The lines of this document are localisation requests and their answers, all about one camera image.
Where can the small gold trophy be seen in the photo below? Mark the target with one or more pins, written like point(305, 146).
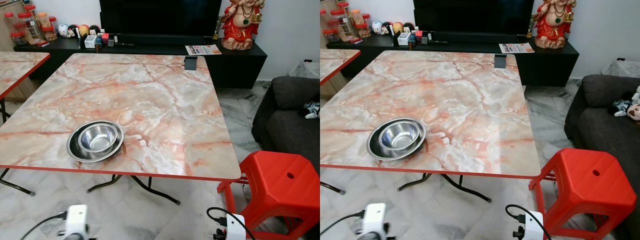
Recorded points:
point(217, 31)
point(529, 29)

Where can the black flat television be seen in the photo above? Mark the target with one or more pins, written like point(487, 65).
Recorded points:
point(160, 15)
point(475, 15)

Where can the yellow round figurine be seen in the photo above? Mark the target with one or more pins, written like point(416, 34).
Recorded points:
point(84, 30)
point(398, 28)

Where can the large steel bowl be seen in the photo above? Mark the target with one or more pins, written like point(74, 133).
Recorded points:
point(375, 149)
point(74, 150)

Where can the dark grey fabric sofa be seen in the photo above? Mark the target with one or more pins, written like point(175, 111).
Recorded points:
point(290, 125)
point(600, 130)

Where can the printed paper leaflet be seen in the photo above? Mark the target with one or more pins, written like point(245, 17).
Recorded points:
point(202, 49)
point(515, 48)

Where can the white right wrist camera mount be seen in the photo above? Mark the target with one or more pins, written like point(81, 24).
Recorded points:
point(235, 227)
point(534, 225)

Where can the small red-lid jar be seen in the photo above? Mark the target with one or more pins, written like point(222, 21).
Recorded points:
point(18, 39)
point(50, 34)
point(332, 36)
point(363, 31)

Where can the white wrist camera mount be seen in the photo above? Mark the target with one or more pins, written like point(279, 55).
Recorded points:
point(375, 220)
point(534, 225)
point(76, 220)
point(235, 227)

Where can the tall red-lid jar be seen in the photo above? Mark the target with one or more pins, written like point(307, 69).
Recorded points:
point(10, 22)
point(326, 20)

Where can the red laughing buddha statue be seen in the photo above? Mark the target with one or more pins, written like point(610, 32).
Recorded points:
point(555, 27)
point(240, 30)

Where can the grey table edge clamp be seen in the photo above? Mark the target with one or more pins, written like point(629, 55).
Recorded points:
point(191, 63)
point(500, 61)

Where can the black remote control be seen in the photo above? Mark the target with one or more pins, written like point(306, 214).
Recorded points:
point(439, 42)
point(125, 44)

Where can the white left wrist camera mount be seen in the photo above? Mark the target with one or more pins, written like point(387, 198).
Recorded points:
point(375, 220)
point(76, 220)

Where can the pink face plush toy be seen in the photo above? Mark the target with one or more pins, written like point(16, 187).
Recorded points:
point(635, 112)

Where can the small steel bowl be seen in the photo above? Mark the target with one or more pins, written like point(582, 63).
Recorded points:
point(400, 135)
point(98, 137)

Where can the orange snack jar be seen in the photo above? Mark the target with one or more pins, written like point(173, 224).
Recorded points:
point(44, 21)
point(357, 18)

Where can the large clear red-lid jar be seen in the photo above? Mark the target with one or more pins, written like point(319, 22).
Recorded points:
point(344, 25)
point(31, 27)

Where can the small white box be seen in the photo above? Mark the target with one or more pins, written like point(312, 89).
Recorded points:
point(90, 42)
point(404, 39)

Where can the black white plush toy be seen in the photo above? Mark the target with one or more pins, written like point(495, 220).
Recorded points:
point(622, 107)
point(312, 110)

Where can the black hair round figurine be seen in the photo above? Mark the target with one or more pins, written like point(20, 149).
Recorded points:
point(95, 30)
point(409, 27)

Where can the white speckled side table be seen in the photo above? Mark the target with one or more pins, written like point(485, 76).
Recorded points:
point(305, 70)
point(620, 68)

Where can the red plastic stool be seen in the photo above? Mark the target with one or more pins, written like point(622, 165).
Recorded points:
point(585, 187)
point(275, 185)

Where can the small red box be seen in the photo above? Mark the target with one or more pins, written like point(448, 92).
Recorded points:
point(105, 38)
point(419, 36)

